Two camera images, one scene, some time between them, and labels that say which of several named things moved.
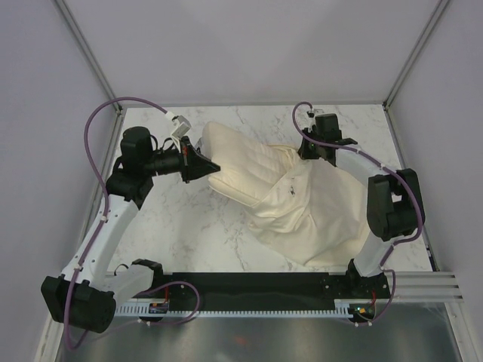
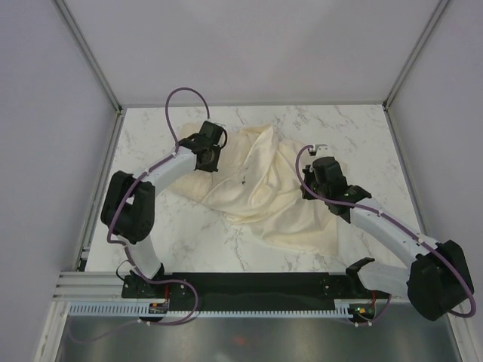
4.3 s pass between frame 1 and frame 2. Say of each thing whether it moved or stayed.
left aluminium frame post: stayed
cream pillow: moved
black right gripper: moved
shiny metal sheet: stayed
